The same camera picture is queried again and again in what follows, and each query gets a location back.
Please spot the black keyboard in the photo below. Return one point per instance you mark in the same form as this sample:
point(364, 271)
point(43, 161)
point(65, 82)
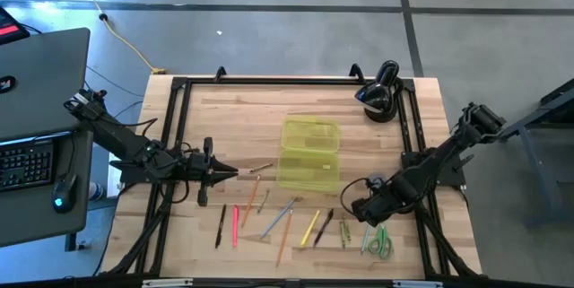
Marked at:
point(27, 167)

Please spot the orange wooden pencil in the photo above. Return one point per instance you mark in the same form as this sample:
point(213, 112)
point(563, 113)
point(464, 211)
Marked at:
point(251, 200)
point(284, 238)

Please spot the blue-grey metal-legged table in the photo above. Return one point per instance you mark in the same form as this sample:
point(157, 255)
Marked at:
point(536, 167)

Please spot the white bottle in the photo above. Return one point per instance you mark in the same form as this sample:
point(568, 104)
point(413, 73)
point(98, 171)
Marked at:
point(95, 191)

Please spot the black pen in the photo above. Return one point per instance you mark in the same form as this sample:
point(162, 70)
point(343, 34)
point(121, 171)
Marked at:
point(323, 228)
point(220, 229)

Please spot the short grey-green pencil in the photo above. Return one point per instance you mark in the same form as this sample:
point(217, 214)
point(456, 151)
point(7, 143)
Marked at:
point(263, 201)

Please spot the silver metal bracket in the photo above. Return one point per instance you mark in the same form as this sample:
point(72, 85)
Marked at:
point(166, 283)
point(417, 284)

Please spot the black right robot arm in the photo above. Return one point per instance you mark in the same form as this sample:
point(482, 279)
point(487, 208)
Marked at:
point(430, 167)

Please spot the black frame hook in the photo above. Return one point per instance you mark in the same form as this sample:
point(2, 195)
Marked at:
point(217, 75)
point(354, 69)

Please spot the short brown pencil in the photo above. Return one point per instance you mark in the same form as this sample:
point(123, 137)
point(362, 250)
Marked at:
point(261, 168)

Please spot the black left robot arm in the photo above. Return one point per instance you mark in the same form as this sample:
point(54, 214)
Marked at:
point(121, 137)

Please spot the black desk lamp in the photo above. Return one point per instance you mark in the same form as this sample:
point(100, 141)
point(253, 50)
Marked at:
point(376, 95)

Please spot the pink highlighter pen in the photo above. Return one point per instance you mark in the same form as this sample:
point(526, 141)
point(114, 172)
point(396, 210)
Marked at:
point(235, 227)

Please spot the dark grey side desk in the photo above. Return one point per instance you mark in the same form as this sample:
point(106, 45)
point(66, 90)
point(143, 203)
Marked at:
point(36, 220)

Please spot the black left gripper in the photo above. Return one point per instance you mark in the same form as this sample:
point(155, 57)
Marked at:
point(197, 167)

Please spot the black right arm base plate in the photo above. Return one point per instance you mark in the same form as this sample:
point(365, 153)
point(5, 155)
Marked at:
point(453, 173)

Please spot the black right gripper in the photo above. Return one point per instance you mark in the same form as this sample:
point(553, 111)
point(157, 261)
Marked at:
point(370, 212)

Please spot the black computer mouse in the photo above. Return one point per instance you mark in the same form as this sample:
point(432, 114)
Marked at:
point(64, 194)

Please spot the black device with red screen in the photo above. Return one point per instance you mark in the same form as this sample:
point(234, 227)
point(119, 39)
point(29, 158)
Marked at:
point(9, 25)

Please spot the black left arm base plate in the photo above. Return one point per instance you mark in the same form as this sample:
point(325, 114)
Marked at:
point(123, 173)

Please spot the yellow-green transparent supply box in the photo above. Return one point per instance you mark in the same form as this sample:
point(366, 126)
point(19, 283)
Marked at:
point(309, 171)

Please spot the yellow pencil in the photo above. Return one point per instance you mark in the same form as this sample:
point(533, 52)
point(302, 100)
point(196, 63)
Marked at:
point(310, 229)

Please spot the blue pencil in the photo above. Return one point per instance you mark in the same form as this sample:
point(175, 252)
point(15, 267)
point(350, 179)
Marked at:
point(278, 220)

